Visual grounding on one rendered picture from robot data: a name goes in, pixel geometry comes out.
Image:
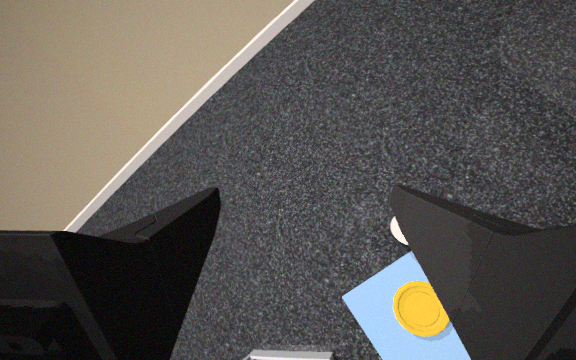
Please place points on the white dish rack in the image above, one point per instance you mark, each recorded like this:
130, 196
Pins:
257, 354

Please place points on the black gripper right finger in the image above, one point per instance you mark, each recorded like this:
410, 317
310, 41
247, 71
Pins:
506, 287

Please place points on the light blue flat mat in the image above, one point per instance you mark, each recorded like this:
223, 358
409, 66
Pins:
371, 303

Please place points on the yellow plate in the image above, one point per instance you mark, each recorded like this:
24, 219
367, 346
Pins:
418, 309

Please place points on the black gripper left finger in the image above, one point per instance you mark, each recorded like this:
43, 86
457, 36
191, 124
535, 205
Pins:
129, 288

